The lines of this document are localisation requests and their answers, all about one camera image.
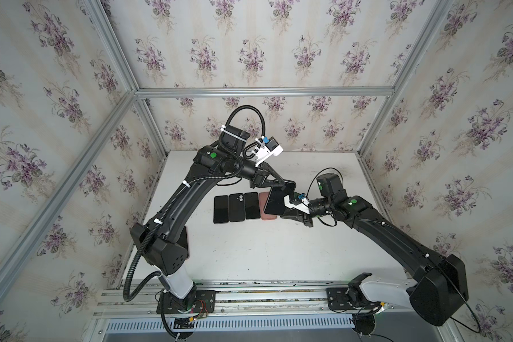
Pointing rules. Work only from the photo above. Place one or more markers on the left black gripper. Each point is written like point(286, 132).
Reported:
point(260, 177)

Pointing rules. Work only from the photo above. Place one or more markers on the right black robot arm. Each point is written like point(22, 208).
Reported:
point(437, 287)

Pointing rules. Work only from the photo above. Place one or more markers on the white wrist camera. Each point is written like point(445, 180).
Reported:
point(266, 148)
point(297, 201)

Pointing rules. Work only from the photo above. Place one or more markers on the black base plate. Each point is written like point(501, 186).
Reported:
point(186, 301)
point(342, 299)

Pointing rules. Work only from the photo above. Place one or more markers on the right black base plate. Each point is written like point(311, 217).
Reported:
point(342, 299)

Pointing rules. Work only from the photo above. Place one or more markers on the aluminium rail base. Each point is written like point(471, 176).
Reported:
point(236, 298)

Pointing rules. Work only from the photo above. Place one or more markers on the aluminium frame cage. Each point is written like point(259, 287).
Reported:
point(20, 229)

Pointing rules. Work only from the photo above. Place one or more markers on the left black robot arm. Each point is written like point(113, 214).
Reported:
point(158, 252)

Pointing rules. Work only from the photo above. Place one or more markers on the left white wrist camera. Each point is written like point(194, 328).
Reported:
point(266, 148)

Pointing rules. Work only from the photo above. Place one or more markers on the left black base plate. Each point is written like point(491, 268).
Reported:
point(186, 301)

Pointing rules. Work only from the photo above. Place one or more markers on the white vented grille strip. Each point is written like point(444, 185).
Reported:
point(234, 323)

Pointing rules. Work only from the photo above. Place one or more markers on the pink-cased phone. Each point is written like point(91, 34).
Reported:
point(252, 207)

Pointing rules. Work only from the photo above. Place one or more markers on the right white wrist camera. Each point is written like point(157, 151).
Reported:
point(297, 201)

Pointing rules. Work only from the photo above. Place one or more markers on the black phone case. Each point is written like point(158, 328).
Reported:
point(236, 207)

